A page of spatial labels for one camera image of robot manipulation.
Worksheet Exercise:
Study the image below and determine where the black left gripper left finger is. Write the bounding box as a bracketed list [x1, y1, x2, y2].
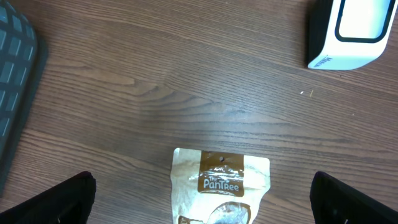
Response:
[1, 171, 96, 224]

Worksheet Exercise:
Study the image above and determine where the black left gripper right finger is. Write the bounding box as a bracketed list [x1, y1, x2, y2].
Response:
[310, 171, 397, 224]

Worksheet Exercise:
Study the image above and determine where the beige brown snack pouch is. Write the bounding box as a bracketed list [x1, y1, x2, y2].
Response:
[170, 148, 271, 224]

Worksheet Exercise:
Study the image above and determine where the white barcode scanner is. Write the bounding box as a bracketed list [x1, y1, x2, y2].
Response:
[308, 0, 397, 70]

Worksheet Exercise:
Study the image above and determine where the grey plastic shopping basket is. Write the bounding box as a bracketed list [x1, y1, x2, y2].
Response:
[1, 0, 49, 191]

